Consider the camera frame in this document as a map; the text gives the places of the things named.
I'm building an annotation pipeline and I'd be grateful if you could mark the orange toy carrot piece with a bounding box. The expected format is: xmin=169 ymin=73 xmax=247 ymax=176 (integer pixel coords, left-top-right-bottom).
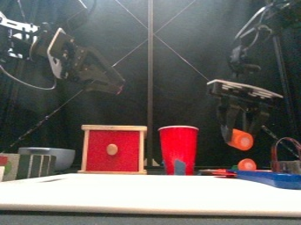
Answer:
xmin=228 ymin=128 xmax=256 ymax=152

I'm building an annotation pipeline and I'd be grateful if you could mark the orange toy carrot slice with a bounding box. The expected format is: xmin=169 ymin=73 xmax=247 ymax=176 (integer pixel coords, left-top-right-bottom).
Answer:
xmin=237 ymin=157 xmax=257 ymax=172

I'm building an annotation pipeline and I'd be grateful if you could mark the blue plate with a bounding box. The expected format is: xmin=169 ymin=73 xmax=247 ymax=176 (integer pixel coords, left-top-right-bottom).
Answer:
xmin=229 ymin=169 xmax=301 ymax=190

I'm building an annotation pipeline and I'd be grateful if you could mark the red plastic cup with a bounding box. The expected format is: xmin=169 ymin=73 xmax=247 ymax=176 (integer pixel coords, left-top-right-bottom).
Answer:
xmin=158 ymin=125 xmax=200 ymax=176

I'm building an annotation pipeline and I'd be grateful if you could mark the red toy knife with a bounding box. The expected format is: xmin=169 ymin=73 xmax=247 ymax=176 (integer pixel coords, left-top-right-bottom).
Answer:
xmin=200 ymin=168 xmax=239 ymax=178

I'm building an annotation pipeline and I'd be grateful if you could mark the red wooden drawer box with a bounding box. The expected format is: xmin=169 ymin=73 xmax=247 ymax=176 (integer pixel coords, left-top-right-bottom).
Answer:
xmin=77 ymin=124 xmax=149 ymax=176

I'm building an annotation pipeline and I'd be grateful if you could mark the grey bowl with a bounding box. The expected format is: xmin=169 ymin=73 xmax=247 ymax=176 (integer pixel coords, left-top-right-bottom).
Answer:
xmin=18 ymin=147 xmax=77 ymax=172

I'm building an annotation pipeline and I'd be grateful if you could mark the white cutting board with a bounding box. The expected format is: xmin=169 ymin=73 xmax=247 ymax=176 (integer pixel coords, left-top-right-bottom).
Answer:
xmin=0 ymin=172 xmax=301 ymax=218

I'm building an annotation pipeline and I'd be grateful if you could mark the grey slotted toy block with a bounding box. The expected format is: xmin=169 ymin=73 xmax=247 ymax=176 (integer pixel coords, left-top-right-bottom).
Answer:
xmin=0 ymin=153 xmax=58 ymax=182

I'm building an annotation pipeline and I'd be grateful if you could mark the metal frame pole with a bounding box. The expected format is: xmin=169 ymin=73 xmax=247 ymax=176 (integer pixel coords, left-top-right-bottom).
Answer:
xmin=146 ymin=0 xmax=156 ymax=168

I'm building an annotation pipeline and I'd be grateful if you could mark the red wire basket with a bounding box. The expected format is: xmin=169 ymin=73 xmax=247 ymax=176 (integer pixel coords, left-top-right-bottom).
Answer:
xmin=271 ymin=136 xmax=301 ymax=174

